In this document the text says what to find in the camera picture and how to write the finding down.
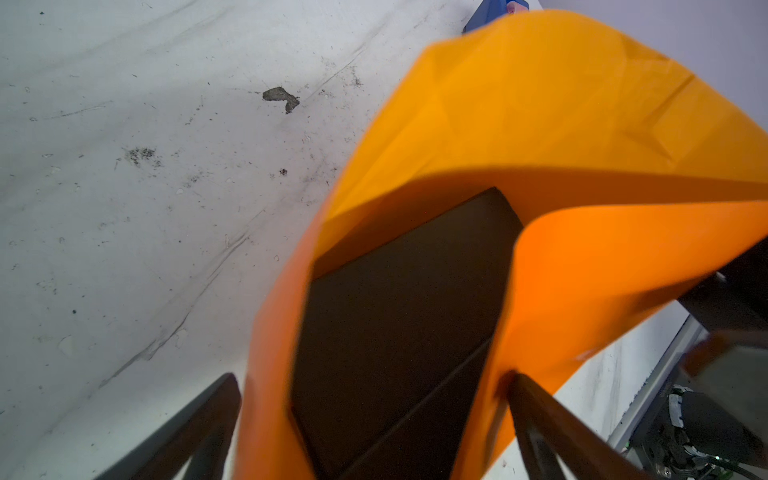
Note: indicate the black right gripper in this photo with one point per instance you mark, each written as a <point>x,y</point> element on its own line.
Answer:
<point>735,296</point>

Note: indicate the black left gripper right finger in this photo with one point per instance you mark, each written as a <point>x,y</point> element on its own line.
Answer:
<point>550,437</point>

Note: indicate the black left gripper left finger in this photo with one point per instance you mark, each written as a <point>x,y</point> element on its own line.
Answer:
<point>196,441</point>

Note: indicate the orange wrapping paper sheet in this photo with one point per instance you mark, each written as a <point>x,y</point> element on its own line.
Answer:
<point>633,180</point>

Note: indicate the dark navy gift box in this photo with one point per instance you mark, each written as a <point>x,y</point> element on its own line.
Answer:
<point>393,345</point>

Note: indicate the blue tape dispenser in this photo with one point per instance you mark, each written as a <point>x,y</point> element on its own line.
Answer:
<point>490,10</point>

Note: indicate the aluminium front rail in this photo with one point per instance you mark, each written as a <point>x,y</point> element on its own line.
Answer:
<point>689,334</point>

